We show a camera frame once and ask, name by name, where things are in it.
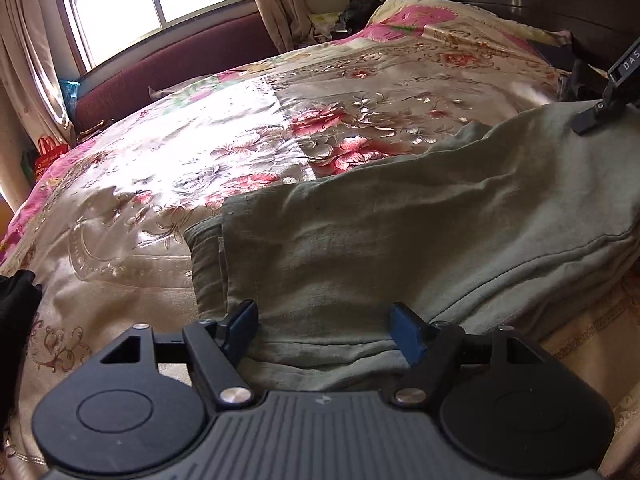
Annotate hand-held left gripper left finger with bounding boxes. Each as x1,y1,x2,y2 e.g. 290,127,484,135
100,300,258,411

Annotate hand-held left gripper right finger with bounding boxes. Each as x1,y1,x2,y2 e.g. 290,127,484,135
390,302,551,408

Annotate grey-green pants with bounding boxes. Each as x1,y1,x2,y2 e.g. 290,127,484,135
185,94,640,396

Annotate dark clothing pile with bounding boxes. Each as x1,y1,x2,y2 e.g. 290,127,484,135
554,42,613,105

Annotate floral satin blanket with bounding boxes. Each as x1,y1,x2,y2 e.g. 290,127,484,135
0,0,640,480

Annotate black folded garment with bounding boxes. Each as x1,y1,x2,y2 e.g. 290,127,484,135
0,269,44,433

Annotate red paper bag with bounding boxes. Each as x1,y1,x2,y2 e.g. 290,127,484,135
34,135,72,173

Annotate black bag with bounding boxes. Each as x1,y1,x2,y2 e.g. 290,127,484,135
339,0,383,32

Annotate dark red headboard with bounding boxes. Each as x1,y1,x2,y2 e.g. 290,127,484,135
72,10,287,135

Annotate blue plastic bag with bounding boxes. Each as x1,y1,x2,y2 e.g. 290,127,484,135
59,79,82,113

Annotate beige patterned curtain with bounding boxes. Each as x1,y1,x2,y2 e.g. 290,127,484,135
239,0,323,55
0,0,78,148

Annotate window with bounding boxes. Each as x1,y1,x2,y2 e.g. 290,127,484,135
52,0,253,73

